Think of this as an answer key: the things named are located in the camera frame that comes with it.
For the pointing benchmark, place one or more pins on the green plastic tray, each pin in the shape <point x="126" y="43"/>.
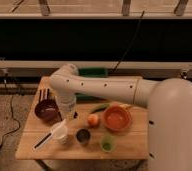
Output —
<point x="97" y="72"/>

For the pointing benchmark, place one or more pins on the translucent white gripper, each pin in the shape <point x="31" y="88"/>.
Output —
<point x="67" y="111"/>

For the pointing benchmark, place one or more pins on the white paper cup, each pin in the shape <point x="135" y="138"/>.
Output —
<point x="60" y="133"/>

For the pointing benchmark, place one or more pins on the dark purple bowl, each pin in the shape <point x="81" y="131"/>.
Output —
<point x="46" y="110"/>

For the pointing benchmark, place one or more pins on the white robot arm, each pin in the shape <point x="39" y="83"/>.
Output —
<point x="169" y="105"/>

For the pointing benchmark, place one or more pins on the orange bowl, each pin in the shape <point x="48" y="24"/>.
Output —
<point x="116" y="118"/>

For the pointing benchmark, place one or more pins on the small metal cup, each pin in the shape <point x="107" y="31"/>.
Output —
<point x="83" y="136"/>

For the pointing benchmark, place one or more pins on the orange fruit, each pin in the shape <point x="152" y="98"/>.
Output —
<point x="93" y="120"/>

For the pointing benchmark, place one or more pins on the wooden folding table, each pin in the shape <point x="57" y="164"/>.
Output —
<point x="130" y="144"/>

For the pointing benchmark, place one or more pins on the green plastic cup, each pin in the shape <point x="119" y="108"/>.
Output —
<point x="107" y="143"/>

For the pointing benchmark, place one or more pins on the yellow corn cob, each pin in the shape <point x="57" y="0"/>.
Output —
<point x="126" y="106"/>

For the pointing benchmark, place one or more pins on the white dish brush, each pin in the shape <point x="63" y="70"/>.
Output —
<point x="46" y="138"/>

